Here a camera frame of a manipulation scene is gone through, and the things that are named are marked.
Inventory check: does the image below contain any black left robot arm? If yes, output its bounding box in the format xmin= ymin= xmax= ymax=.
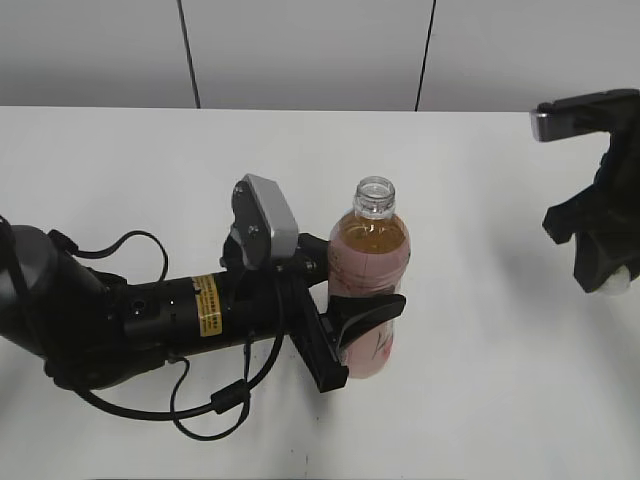
xmin=1 ymin=225 xmax=406 ymax=392

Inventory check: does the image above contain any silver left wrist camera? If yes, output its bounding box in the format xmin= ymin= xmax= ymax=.
xmin=231 ymin=174 xmax=299 ymax=270

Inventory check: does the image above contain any white bottle cap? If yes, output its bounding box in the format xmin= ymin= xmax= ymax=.
xmin=597 ymin=265 xmax=631 ymax=296

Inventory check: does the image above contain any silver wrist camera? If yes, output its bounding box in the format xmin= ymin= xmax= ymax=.
xmin=530 ymin=89 xmax=639 ymax=143
xmin=231 ymin=174 xmax=299 ymax=270

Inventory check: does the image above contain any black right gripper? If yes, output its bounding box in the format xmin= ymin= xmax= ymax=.
xmin=543 ymin=111 xmax=639 ymax=293

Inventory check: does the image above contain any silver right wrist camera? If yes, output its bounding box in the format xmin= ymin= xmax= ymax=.
xmin=530 ymin=89 xmax=639 ymax=143

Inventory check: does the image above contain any pink label tea bottle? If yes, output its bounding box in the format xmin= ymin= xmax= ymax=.
xmin=328 ymin=176 xmax=410 ymax=379

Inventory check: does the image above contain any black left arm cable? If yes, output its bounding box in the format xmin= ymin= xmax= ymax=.
xmin=49 ymin=229 xmax=287 ymax=441

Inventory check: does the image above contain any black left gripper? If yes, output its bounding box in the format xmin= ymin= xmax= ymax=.
xmin=218 ymin=233 xmax=406 ymax=393

